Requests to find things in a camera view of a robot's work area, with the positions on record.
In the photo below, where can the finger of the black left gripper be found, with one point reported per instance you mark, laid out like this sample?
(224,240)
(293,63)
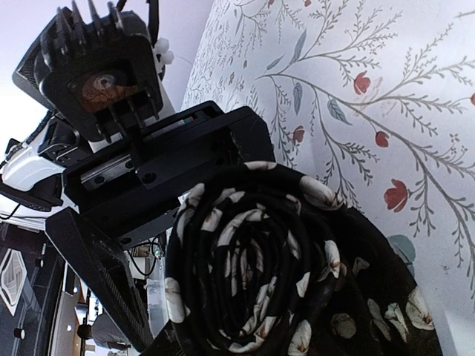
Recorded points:
(104,267)

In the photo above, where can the black white floral tie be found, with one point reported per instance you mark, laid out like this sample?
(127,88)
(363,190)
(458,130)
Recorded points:
(264,260)

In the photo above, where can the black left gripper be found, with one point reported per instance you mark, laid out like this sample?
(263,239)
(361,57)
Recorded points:
(129,192)

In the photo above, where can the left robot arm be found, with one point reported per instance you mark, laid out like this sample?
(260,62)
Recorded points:
(33,176)

